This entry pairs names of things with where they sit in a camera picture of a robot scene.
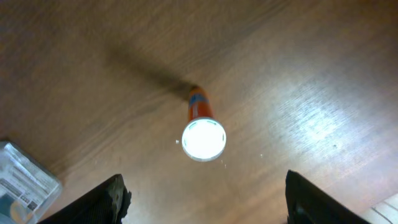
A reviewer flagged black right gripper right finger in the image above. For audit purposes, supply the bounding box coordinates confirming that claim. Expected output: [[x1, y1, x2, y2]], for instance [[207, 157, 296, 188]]
[[285, 170, 369, 224]]

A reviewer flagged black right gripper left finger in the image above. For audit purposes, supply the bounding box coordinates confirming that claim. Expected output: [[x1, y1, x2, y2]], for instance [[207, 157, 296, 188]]
[[39, 174, 131, 224]]

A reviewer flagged orange tablet tube white cap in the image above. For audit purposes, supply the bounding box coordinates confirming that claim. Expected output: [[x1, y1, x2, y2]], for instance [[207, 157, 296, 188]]
[[181, 85, 226, 162]]

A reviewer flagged clear plastic container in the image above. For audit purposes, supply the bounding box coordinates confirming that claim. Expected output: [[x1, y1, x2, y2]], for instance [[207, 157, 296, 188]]
[[1, 141, 63, 224]]

